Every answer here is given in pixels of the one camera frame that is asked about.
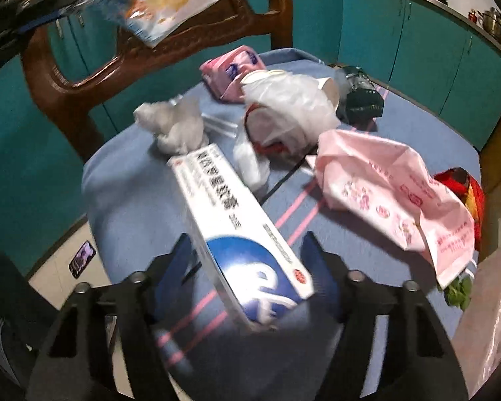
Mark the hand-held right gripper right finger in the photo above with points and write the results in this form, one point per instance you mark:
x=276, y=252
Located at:
x=319, y=271

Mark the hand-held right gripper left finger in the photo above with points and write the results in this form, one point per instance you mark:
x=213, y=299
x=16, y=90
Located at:
x=172, y=277

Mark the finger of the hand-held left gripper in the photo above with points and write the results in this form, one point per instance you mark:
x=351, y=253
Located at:
x=46, y=23

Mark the white blue carton box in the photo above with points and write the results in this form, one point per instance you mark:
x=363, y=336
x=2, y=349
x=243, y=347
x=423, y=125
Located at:
x=234, y=234

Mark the clear snack packet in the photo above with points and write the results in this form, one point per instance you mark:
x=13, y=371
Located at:
x=167, y=4

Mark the green leaf vegetable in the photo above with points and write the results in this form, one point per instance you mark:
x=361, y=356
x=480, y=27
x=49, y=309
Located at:
x=459, y=294

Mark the white plastic bag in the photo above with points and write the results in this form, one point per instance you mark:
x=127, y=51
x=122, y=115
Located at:
x=292, y=100

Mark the carved wooden chair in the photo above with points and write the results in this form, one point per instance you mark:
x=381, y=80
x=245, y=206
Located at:
x=67, y=92

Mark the blue striped towel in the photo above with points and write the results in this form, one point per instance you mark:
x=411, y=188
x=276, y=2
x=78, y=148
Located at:
x=142, y=200

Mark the black smartphone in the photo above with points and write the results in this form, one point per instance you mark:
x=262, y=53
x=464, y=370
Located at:
x=82, y=259

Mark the pink printed plastic bag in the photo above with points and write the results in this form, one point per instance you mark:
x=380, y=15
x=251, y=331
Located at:
x=384, y=183

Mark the crumpled white tissue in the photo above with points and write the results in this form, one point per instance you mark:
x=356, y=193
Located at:
x=175, y=125

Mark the clear plastic wrapper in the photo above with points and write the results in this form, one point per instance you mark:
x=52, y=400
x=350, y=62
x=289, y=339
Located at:
x=219, y=123

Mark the person's leg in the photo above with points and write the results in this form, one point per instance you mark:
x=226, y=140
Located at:
x=8, y=300

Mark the red snack packet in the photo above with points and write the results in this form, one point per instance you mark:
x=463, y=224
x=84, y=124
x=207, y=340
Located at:
x=463, y=183

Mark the dark green crumpled packet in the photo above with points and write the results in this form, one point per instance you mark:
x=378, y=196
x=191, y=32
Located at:
x=361, y=100

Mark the pink tissue packet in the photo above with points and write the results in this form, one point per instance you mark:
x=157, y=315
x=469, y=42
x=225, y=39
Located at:
x=225, y=71

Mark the red bottle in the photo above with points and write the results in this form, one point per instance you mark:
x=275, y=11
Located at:
x=472, y=16

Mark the stainless steel pot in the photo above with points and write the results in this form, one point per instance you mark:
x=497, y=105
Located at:
x=492, y=23

